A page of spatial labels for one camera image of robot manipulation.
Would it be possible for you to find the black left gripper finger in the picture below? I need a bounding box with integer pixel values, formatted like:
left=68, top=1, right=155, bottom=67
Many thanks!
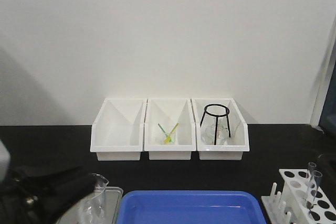
left=31, top=167, right=96, bottom=203

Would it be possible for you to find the white storage bin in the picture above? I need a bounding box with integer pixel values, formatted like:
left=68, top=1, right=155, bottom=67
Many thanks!
left=191, top=98, right=250, bottom=161
left=144, top=98, right=196, bottom=161
left=90, top=98, right=147, bottom=161

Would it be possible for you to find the glass alcohol lamp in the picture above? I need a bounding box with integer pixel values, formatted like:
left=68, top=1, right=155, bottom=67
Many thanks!
left=202, top=119, right=229, bottom=145

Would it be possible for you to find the black wire tripod stand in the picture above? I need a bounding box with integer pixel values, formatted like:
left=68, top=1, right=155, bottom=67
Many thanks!
left=200, top=103, right=231, bottom=138

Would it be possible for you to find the grey pegboard drying rack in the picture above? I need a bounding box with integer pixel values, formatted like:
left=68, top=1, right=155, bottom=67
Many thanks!
left=319, top=67, right=335, bottom=136

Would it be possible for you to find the yellow stick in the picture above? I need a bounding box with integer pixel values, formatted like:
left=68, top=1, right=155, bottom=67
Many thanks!
left=169, top=123, right=179, bottom=142

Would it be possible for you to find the white test tube rack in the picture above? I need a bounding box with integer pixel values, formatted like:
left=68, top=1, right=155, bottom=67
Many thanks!
left=261, top=169, right=335, bottom=223

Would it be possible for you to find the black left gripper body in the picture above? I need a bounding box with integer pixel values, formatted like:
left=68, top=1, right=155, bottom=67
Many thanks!
left=1, top=167, right=75, bottom=223

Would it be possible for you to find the clear plastic beaker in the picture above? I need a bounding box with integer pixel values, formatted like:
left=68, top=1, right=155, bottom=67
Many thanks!
left=77, top=174, right=109, bottom=223

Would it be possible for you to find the white left storage bin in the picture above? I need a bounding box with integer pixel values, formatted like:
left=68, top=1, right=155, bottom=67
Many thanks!
left=90, top=98, right=147, bottom=161

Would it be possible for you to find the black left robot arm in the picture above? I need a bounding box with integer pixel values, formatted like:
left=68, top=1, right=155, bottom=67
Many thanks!
left=1, top=144, right=96, bottom=223

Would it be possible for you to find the black sink basin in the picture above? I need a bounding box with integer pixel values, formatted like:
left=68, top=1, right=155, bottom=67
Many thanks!
left=318, top=153, right=335, bottom=181

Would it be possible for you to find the blue plastic tray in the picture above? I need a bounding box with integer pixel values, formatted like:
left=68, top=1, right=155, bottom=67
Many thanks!
left=117, top=190, right=266, bottom=223

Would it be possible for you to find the white middle storage bin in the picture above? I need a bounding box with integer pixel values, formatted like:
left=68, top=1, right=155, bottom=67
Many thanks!
left=144, top=98, right=196, bottom=161

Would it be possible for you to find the white right storage bin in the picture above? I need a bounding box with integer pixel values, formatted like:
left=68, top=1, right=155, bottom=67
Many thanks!
left=191, top=98, right=250, bottom=161

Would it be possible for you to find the clear glass test tube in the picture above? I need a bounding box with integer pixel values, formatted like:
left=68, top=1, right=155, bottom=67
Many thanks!
left=305, top=170, right=323, bottom=210

